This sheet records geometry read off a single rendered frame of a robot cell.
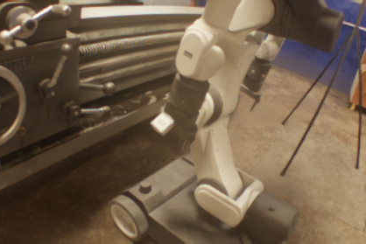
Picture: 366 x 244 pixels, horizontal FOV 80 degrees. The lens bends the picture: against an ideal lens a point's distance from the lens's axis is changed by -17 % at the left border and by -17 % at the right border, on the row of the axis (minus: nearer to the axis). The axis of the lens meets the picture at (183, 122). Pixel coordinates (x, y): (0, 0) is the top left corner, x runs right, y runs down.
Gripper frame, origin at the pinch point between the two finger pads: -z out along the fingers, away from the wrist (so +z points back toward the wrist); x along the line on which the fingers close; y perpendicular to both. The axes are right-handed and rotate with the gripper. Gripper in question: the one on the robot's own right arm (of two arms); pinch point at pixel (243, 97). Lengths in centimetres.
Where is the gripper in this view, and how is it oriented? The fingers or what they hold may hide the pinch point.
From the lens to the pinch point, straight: 109.1
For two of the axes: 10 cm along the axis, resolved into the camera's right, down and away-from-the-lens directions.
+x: -7.2, -5.8, 3.9
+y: -6.3, 3.0, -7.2
